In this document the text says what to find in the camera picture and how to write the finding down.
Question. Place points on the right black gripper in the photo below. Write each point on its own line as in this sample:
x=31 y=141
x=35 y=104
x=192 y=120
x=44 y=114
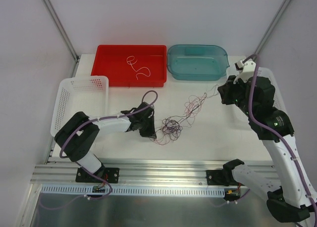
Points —
x=228 y=94

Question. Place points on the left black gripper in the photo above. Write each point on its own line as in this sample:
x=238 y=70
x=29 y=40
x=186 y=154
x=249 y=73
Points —
x=147 y=124

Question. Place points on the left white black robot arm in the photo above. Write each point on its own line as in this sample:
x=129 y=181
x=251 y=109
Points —
x=77 y=136

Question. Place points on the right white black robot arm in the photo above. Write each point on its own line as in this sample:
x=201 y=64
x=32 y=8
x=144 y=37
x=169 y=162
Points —
x=293 y=199

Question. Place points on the right white perforated basket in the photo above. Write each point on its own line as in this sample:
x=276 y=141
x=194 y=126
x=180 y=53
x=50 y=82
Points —
x=240 y=117

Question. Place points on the white perforated basket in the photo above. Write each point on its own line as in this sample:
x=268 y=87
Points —
x=87 y=94
x=240 y=117

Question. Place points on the teal translucent plastic tub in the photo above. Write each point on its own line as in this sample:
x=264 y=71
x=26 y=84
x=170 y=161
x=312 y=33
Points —
x=197 y=62

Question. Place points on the red plastic tray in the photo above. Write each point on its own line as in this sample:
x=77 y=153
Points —
x=132 y=65

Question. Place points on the left white perforated basket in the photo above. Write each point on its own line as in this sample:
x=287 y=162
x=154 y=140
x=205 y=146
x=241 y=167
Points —
x=87 y=94

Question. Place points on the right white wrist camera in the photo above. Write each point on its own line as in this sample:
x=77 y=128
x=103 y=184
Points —
x=245 y=69

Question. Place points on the aluminium mounting rail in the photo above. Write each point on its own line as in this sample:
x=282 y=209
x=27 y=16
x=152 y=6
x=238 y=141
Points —
x=132 y=172

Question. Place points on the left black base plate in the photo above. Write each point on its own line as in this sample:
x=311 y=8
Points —
x=111 y=175

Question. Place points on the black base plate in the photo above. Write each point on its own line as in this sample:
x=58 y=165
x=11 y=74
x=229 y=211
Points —
x=215 y=176
x=111 y=175

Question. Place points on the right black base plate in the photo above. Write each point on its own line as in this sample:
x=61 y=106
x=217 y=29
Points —
x=215 y=176

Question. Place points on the white slotted cable duct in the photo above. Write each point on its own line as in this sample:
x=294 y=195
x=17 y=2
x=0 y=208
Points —
x=134 y=190

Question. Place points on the right aluminium frame post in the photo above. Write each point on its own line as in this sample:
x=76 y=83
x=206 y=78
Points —
x=273 y=24

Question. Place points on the aluminium frame post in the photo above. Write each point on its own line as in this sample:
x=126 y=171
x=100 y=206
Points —
x=58 y=24
x=273 y=24

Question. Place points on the left aluminium frame post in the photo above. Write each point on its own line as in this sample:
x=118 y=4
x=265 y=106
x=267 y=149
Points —
x=58 y=24

